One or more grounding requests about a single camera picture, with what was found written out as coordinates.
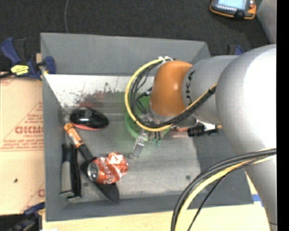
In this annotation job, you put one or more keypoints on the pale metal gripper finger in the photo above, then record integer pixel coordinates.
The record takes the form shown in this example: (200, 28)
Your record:
(136, 148)

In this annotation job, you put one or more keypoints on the crushed red soda can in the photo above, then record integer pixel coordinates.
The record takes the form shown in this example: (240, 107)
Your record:
(109, 168)

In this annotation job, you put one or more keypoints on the grey metal bin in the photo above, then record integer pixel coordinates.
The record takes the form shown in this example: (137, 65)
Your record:
(159, 172)

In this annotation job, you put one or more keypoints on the black and grey hand tool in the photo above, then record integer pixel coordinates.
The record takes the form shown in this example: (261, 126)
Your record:
(68, 172)

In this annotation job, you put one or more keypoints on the green plastic cup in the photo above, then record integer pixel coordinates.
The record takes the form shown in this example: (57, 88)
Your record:
(130, 126)

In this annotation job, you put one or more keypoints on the black cylinder on white bracket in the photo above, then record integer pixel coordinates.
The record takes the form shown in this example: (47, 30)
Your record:
(198, 130)

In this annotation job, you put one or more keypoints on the brown cardboard board, red print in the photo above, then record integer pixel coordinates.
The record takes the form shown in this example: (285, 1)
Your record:
(19, 162)

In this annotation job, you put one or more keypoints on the black and red computer mouse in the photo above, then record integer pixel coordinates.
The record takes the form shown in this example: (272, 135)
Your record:
(89, 118)

